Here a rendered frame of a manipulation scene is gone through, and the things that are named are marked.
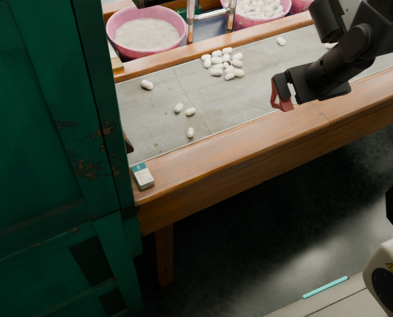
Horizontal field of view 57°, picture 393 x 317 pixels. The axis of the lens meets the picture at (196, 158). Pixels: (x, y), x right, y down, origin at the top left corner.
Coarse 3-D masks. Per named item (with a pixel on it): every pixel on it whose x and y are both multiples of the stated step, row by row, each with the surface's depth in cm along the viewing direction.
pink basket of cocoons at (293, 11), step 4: (292, 0) 141; (296, 0) 139; (300, 0) 138; (304, 0) 137; (308, 0) 136; (292, 4) 142; (296, 4) 141; (300, 4) 140; (304, 4) 139; (308, 4) 138; (292, 8) 144; (296, 8) 143; (300, 8) 141; (292, 12) 146; (296, 12) 144; (300, 12) 143
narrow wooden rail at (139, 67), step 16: (288, 16) 130; (304, 16) 130; (240, 32) 122; (256, 32) 123; (272, 32) 124; (176, 48) 115; (192, 48) 116; (208, 48) 116; (128, 64) 110; (144, 64) 110; (160, 64) 111; (176, 64) 114
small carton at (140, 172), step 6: (144, 162) 86; (132, 168) 85; (138, 168) 85; (144, 168) 85; (138, 174) 84; (144, 174) 84; (150, 174) 84; (138, 180) 83; (144, 180) 83; (150, 180) 83; (144, 186) 83; (150, 186) 84
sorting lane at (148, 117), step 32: (288, 32) 128; (192, 64) 115; (256, 64) 117; (288, 64) 118; (384, 64) 120; (128, 96) 105; (160, 96) 106; (192, 96) 106; (224, 96) 107; (256, 96) 108; (128, 128) 98; (160, 128) 98; (224, 128) 100; (128, 160) 92
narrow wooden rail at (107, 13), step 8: (128, 0) 130; (184, 0) 137; (200, 0) 140; (208, 0) 142; (216, 0) 144; (104, 8) 127; (112, 8) 127; (120, 8) 127; (176, 8) 138; (208, 8) 145; (104, 16) 126; (144, 16) 133
